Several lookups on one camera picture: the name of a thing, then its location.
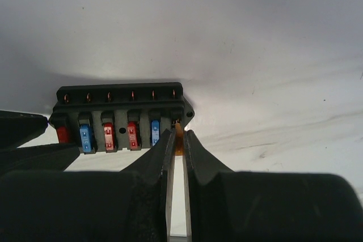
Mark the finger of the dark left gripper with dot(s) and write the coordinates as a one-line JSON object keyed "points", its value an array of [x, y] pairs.
{"points": [[52, 157], [19, 128]]}

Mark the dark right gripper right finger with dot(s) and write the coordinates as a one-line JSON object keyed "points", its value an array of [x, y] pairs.
{"points": [[225, 205]]}

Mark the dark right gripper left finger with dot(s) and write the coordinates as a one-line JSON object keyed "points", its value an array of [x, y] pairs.
{"points": [[130, 205]]}

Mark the red blade fuse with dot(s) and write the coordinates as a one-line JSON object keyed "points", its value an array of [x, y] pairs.
{"points": [[133, 136], [109, 137], [63, 134]]}

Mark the small orange blade fuse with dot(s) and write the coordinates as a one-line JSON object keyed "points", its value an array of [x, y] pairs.
{"points": [[179, 148]]}

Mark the blue blade fuse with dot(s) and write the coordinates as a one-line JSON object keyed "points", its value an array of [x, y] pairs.
{"points": [[155, 132], [86, 138]]}

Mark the black fuse box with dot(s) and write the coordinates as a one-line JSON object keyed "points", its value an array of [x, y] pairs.
{"points": [[95, 105]]}

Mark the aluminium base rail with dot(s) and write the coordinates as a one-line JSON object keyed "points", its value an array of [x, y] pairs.
{"points": [[178, 238]]}

